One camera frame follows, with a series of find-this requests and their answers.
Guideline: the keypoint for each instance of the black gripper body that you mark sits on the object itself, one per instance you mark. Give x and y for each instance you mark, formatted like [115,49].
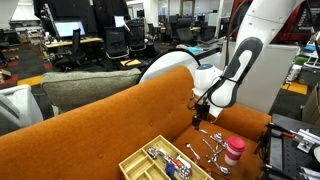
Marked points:
[202,111]

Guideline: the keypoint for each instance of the silver spoon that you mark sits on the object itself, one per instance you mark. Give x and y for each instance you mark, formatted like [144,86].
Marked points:
[188,145]
[154,153]

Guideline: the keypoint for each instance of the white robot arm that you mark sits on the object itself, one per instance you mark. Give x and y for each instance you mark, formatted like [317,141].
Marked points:
[215,90]

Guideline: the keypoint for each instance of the silver spoon in tray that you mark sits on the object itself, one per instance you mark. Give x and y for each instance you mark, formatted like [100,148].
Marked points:
[154,153]

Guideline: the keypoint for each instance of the yellow wooden cutlery tray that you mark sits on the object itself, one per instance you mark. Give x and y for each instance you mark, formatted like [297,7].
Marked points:
[140,166]

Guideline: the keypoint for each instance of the silver fork on sofa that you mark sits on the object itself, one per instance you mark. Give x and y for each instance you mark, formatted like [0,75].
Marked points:
[217,137]

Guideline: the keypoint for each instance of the silver knife on sofa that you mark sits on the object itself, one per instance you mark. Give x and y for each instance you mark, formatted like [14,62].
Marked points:
[215,151]

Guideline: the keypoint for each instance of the red lidded white cup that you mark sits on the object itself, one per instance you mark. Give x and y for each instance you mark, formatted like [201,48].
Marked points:
[235,147]

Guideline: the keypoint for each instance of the black perforated metal plate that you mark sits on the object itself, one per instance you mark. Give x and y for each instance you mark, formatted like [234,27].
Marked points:
[290,146]

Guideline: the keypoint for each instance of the orange fabric sofa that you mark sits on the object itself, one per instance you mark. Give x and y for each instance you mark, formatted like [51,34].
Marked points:
[88,143]

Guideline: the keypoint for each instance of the red microwave oven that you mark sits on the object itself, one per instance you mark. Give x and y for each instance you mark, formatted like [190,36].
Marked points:
[293,20]

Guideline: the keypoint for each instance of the grey cushion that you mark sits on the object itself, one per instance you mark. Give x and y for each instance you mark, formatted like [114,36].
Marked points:
[71,90]

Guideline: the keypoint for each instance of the computer monitor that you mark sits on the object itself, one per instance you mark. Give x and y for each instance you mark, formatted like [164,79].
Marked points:
[66,28]

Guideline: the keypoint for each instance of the red handled utensil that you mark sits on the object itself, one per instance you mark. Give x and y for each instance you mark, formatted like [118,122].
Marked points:
[172,160]

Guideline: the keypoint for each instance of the blue handled utensil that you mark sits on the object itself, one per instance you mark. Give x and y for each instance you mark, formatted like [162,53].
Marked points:
[169,170]

